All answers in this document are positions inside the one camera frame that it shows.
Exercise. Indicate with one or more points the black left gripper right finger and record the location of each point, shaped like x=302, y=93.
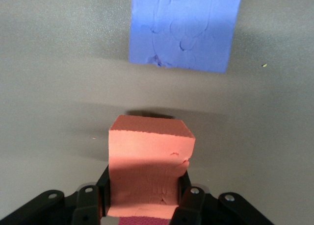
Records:
x=193, y=205

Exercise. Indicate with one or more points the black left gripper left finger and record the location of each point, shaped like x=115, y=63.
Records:
x=86, y=205

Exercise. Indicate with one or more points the brown table mat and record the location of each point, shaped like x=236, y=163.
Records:
x=49, y=87

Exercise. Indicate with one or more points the purple foam block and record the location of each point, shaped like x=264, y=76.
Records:
x=184, y=26

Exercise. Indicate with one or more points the orange foam block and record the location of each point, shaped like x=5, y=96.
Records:
x=147, y=176

